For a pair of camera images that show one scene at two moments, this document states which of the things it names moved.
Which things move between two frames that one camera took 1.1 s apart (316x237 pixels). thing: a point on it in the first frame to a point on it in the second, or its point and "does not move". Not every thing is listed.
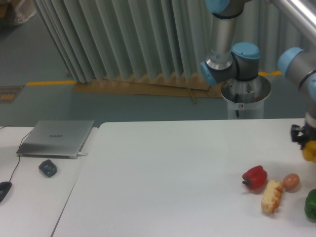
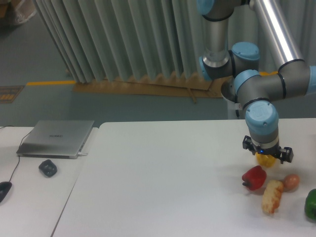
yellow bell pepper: [309, 151] to [265, 160]
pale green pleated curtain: [97, 39] does not move
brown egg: [291, 181] does not move
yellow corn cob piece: [271, 196] does not move
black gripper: [301, 135] to [286, 153]
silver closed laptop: [62, 139] does not move
